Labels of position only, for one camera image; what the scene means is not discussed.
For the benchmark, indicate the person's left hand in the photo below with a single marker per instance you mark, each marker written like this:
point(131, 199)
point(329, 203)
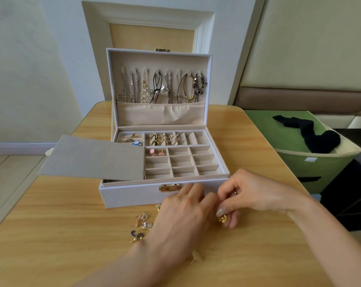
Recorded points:
point(180, 221)

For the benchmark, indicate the person's right hand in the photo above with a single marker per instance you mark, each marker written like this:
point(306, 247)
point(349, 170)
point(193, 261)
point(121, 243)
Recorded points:
point(258, 191)

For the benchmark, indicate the small earrings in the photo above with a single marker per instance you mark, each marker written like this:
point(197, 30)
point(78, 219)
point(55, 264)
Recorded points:
point(141, 221)

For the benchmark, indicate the gold pink earring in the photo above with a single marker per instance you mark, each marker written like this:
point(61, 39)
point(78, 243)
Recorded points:
point(161, 153)

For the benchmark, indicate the beige earring panel flap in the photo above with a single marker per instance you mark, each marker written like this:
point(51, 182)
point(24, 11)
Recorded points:
point(91, 158)

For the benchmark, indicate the white jewelry box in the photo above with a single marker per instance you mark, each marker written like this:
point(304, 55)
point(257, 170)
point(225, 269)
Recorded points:
point(159, 113)

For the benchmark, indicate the person's right forearm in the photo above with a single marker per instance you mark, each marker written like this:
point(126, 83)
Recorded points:
point(336, 242)

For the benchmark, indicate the black cloth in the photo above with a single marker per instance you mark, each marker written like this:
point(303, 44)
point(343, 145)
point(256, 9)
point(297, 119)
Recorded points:
point(318, 140)

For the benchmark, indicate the black low cabinet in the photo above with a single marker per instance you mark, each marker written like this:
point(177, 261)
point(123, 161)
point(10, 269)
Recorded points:
point(351, 194)

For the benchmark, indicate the beige padded wall panel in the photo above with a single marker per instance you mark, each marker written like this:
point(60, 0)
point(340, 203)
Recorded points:
point(306, 47)

